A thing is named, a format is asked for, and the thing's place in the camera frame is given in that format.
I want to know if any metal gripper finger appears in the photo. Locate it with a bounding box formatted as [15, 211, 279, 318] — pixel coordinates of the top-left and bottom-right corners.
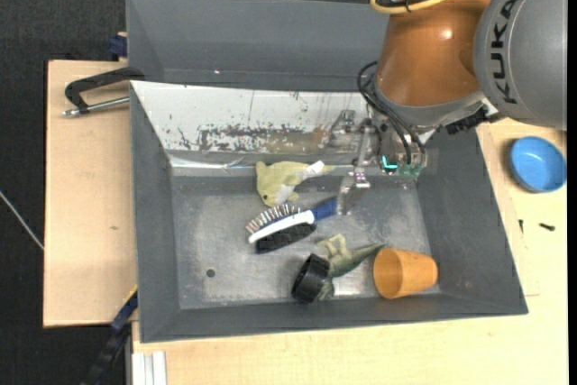
[336, 169, 372, 215]
[330, 109, 363, 149]

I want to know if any green toy dinosaur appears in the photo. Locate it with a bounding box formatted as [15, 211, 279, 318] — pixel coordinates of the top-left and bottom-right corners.
[315, 234, 387, 301]

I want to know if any yellow plush toy fish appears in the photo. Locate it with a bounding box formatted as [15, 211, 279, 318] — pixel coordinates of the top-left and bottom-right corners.
[254, 160, 337, 208]

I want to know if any blue and white brush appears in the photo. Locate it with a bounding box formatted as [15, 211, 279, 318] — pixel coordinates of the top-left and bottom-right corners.
[245, 197, 340, 255]

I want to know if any orange plastic cup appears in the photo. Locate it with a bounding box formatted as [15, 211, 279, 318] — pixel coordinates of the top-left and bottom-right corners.
[371, 247, 439, 300]

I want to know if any grey metal bin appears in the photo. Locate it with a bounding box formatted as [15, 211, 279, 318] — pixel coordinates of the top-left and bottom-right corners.
[124, 0, 529, 344]

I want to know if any blue bowl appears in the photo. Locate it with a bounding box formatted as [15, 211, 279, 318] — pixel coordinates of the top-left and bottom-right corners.
[509, 135, 568, 195]

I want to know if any pale wood flat board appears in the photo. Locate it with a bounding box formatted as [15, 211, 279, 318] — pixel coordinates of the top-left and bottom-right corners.
[42, 60, 140, 328]

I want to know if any black plastic ring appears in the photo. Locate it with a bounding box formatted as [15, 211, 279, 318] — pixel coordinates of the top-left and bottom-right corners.
[290, 252, 331, 305]

